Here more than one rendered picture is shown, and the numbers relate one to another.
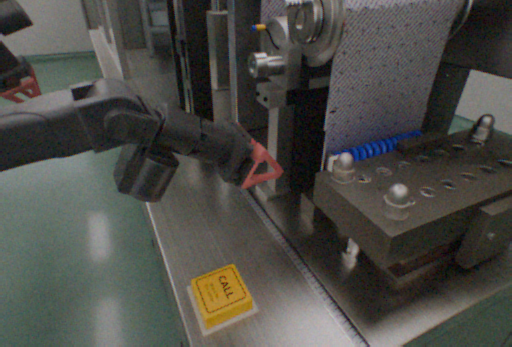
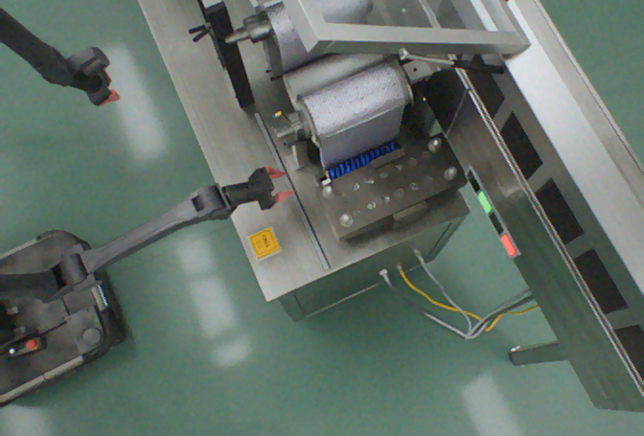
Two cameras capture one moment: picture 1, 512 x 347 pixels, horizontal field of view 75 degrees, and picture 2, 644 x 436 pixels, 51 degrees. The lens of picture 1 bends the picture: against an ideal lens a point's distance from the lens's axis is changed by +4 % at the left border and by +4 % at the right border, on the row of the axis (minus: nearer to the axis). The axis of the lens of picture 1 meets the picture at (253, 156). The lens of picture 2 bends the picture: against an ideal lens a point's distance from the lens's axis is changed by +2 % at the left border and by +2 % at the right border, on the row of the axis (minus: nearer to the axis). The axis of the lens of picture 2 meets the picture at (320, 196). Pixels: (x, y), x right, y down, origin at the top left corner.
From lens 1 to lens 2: 1.49 m
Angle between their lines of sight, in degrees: 43
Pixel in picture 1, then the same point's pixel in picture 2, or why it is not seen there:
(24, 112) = (180, 218)
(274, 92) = (289, 143)
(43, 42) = not seen: outside the picture
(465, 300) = (384, 245)
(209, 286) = (258, 240)
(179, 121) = (237, 198)
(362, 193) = (335, 206)
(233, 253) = (270, 216)
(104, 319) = (163, 162)
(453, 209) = (376, 219)
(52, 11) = not seen: outside the picture
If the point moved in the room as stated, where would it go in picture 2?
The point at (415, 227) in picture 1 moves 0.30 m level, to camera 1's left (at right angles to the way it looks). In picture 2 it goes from (352, 231) to (243, 229)
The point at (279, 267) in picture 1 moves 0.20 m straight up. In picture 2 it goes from (295, 225) to (290, 208)
